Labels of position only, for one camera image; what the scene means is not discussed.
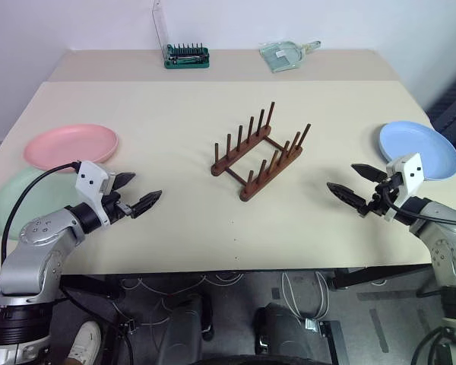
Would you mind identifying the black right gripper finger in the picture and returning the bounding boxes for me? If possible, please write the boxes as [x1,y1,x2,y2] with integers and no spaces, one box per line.
[326,182,368,214]
[350,163,388,182]

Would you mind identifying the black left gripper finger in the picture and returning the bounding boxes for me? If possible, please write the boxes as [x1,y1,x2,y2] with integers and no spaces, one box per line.
[112,172,137,191]
[131,189,163,220]

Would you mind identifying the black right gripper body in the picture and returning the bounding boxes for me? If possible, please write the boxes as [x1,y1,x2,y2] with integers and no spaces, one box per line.
[359,173,402,220]

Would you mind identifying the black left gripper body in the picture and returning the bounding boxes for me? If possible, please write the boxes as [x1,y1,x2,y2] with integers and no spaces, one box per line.
[100,192,138,225]

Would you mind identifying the blue plate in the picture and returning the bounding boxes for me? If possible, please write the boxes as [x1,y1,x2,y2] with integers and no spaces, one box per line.
[378,120,456,180]

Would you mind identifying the pink plate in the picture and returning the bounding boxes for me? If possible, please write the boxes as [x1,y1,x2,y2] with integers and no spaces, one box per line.
[22,123,119,174]

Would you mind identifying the green plate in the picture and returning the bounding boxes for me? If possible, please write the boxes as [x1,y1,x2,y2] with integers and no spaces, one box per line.
[0,166,81,241]

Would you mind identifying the brown wooden plate rack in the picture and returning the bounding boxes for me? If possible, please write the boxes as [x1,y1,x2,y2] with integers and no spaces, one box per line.
[211,100,312,202]

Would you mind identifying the cream table cover sheet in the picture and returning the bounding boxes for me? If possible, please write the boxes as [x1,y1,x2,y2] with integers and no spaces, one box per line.
[0,79,456,275]

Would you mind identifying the black ribbed object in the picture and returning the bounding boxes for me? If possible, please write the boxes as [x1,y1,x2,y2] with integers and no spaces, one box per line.
[426,64,456,153]

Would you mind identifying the dark grey rounded shape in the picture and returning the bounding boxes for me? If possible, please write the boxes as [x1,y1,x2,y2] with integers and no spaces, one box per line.
[151,294,216,365]
[253,303,312,365]

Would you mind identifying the green screwdriver bit case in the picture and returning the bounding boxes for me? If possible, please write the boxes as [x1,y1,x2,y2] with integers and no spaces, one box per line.
[151,0,213,70]

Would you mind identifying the white shoe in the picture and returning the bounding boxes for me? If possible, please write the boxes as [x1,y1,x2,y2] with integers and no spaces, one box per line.
[66,321,103,365]

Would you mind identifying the clear greenish plastic scoop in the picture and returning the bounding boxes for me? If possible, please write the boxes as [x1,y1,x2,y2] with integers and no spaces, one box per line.
[258,39,322,73]

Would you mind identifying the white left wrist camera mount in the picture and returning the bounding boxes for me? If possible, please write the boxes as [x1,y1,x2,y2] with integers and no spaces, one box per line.
[74,160,118,226]

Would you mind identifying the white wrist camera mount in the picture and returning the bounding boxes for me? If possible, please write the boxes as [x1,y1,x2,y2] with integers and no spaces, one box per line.
[385,153,425,221]
[74,160,118,226]

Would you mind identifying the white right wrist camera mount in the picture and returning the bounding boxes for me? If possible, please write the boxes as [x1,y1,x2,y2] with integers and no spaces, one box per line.
[385,153,425,221]

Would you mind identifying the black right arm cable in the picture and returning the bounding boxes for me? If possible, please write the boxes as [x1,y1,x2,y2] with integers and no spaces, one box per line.
[382,186,456,226]

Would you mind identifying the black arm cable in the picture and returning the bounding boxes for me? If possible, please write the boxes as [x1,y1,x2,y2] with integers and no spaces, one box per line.
[0,161,81,267]
[382,186,456,226]

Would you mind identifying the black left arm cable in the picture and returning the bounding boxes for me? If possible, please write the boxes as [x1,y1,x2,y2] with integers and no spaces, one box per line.
[0,161,81,267]

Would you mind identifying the white floor cable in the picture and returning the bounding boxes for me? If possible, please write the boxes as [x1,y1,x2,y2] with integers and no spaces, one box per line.
[280,270,330,319]

